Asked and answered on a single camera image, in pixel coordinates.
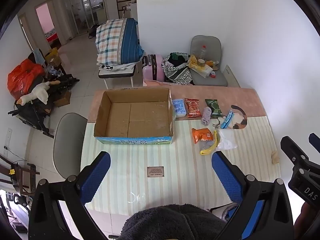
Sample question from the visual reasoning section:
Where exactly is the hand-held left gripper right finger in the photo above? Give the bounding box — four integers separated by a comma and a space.
211, 151, 294, 240

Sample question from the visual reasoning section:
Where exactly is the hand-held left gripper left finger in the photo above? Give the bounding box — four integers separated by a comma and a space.
29, 151, 112, 240

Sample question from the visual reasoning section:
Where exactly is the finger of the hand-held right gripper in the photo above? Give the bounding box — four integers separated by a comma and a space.
308, 132, 320, 153
280, 135, 308, 167

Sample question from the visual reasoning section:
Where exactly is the yellow edged clear pouch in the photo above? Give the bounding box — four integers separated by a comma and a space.
200, 130, 219, 155

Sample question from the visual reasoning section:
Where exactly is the white plastic bag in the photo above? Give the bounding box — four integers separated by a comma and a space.
215, 128, 238, 151

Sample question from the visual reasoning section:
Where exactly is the orange snack packet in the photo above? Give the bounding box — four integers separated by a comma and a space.
192, 127, 214, 144

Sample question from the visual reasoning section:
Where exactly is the blue and white packet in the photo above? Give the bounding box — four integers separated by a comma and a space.
219, 108, 235, 130

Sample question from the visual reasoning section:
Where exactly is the purple grey sock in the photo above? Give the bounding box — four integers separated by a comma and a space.
201, 106, 213, 126

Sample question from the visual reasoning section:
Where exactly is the dark green snack packet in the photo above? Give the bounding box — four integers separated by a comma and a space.
205, 99, 223, 118

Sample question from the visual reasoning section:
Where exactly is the red snack packet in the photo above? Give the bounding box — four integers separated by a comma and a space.
184, 97, 202, 118

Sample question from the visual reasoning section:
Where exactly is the light blue tissue pack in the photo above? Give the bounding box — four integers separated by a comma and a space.
172, 98, 188, 118

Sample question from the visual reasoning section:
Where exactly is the person's right forearm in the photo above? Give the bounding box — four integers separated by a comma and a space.
293, 201, 312, 240

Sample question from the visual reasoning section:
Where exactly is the grey shell chair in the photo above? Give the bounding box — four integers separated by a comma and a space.
53, 112, 88, 178

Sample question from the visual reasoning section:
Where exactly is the dark fleece garment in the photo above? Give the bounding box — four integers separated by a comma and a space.
121, 204, 226, 240

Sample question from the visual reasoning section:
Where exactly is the dark wooden chair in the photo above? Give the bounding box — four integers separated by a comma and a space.
0, 153, 41, 196

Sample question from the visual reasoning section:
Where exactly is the brown cardboard box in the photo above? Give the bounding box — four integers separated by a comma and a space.
53, 90, 72, 108

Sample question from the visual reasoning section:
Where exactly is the black folded stroller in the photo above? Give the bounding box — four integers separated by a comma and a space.
7, 73, 81, 138

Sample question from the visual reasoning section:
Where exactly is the white leaning board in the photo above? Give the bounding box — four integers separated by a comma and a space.
223, 65, 241, 88

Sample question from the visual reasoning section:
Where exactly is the grey padded chair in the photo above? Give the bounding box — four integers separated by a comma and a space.
189, 35, 228, 87

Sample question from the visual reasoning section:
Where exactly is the white goose plush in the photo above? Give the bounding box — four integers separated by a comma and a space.
19, 81, 62, 106

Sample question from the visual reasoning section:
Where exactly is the black and white bench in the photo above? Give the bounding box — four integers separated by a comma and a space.
98, 63, 138, 89

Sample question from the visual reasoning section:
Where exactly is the patterned tote bag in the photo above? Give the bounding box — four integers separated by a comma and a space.
162, 52, 193, 86

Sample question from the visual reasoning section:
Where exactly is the yellow plastic bag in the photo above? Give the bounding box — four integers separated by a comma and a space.
188, 55, 213, 75

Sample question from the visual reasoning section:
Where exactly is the red plastic bag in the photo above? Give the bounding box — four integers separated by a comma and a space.
7, 58, 46, 101

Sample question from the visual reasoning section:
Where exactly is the pink suitcase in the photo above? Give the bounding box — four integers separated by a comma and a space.
142, 54, 166, 83

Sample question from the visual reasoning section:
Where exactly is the yellow topped cardboard box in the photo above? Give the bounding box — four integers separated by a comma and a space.
44, 47, 62, 66

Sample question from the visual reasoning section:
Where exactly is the light blue cloth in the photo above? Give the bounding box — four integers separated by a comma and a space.
32, 48, 45, 65

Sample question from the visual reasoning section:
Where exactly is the plaid bedding bundle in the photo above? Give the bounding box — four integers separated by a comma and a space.
96, 18, 145, 66

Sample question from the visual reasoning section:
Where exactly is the black floor bag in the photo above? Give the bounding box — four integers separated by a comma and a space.
87, 24, 101, 39

